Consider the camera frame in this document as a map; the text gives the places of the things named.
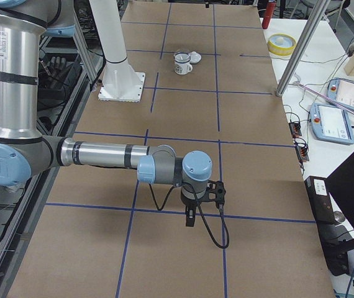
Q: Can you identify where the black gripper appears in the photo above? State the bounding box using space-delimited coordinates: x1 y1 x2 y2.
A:
183 198 197 227

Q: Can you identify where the white ceramic lid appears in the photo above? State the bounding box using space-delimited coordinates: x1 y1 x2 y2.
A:
189 52 202 65

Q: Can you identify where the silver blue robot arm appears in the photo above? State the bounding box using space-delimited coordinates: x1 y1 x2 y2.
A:
0 1 212 227

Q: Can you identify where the near black orange connector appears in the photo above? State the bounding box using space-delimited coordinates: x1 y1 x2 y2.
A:
295 143 309 163

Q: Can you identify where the black orange connector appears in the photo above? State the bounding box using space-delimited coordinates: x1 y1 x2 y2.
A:
288 121 302 138
295 143 309 163

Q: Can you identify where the black computer box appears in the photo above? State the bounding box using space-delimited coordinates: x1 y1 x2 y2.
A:
305 176 354 276

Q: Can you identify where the far black orange connector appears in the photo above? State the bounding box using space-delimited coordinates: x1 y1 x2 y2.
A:
288 121 302 138

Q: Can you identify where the white enamel mug blue rim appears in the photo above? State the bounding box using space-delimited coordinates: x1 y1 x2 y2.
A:
174 58 193 75

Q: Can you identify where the near blue teach pendant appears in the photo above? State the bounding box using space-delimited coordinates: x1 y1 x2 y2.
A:
310 103 354 145

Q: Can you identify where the blue teach pendant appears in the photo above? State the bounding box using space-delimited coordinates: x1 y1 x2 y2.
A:
327 78 354 111
310 103 354 145

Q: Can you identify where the yellow rimmed bowl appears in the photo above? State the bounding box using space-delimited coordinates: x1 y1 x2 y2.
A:
267 34 296 56

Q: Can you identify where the far blue teach pendant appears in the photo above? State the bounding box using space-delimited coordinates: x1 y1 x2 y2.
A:
327 78 354 111

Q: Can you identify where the red cylinder bottle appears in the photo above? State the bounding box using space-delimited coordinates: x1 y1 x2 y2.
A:
261 0 277 29

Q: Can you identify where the black camera cable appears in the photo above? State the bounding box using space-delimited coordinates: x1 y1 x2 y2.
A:
148 183 229 249

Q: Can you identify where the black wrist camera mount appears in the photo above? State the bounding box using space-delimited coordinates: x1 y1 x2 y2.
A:
201 180 226 209

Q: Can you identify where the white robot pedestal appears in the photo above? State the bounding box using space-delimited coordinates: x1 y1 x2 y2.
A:
89 0 145 102

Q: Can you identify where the aluminium frame post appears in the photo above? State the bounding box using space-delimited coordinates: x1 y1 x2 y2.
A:
276 0 330 97

